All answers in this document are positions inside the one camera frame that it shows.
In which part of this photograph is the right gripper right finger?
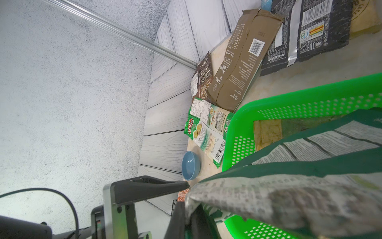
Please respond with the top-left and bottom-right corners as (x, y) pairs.
(191, 205), (221, 239)

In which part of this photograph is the green Chuba cassava chips bag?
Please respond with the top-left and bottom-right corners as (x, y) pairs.
(184, 98), (234, 168)

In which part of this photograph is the red patterned bowl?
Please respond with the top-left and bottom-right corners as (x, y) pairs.
(177, 188), (190, 202)

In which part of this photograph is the blue bowl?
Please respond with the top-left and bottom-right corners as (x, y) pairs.
(182, 151), (202, 181)

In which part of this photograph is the green plastic mesh basket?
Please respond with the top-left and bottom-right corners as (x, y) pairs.
(222, 74), (382, 239)

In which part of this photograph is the yellow kettle chips bag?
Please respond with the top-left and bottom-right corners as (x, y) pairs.
(253, 115), (344, 151)

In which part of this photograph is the left aluminium frame post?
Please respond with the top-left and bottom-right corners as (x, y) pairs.
(46, 0), (197, 70)

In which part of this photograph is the black and yellow snack bag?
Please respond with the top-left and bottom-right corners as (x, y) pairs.
(259, 0), (382, 77)

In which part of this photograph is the dark brown snack bag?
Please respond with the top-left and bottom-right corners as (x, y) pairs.
(191, 52), (213, 103)

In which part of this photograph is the brown Lerna cassava bag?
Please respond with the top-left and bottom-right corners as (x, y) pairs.
(207, 9), (283, 112)

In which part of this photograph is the dark green Real chips bag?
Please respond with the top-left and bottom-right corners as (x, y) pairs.
(185, 108), (382, 239)

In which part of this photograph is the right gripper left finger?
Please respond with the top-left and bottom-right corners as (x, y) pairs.
(164, 202), (186, 239)

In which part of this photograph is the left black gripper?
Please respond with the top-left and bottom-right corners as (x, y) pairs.
(91, 175), (189, 239)

